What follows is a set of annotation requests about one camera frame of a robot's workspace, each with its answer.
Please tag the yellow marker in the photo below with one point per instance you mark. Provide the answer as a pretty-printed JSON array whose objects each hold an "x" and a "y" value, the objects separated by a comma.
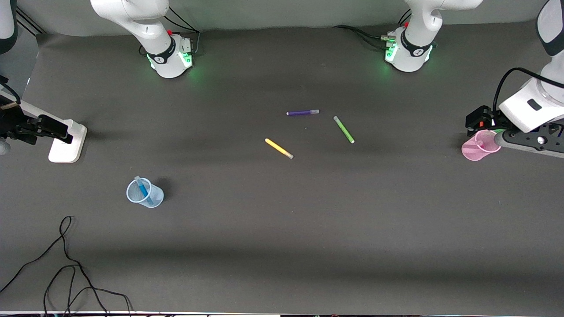
[{"x": 278, "y": 148}]

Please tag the purple marker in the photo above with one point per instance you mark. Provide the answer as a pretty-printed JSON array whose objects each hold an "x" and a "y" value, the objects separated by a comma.
[{"x": 302, "y": 112}]

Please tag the pink marker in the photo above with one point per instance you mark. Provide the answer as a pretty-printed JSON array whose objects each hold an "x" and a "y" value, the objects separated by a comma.
[{"x": 480, "y": 141}]

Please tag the dark grey table mat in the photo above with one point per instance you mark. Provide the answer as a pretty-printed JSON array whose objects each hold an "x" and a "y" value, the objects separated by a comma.
[{"x": 282, "y": 242}]

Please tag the green marker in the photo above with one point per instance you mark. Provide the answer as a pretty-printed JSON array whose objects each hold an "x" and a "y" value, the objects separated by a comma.
[{"x": 343, "y": 129}]

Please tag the blue marker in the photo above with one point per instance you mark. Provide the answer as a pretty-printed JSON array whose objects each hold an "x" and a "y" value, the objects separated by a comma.
[{"x": 142, "y": 188}]

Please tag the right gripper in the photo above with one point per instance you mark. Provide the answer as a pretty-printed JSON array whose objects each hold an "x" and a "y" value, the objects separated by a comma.
[{"x": 12, "y": 124}]

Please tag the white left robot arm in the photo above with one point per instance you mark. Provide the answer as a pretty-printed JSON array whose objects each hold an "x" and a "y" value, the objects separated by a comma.
[{"x": 410, "y": 53}]

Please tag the white stand with base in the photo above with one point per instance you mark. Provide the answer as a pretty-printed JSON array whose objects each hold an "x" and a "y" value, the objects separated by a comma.
[{"x": 66, "y": 149}]

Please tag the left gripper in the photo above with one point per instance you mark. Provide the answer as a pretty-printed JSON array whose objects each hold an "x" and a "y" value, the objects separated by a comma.
[{"x": 479, "y": 118}]

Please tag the translucent blue plastic cup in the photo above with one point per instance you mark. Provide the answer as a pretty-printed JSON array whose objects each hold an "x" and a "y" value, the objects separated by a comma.
[{"x": 154, "y": 200}]

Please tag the translucent pink plastic cup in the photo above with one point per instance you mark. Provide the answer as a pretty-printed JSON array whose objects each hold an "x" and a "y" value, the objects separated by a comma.
[{"x": 471, "y": 152}]

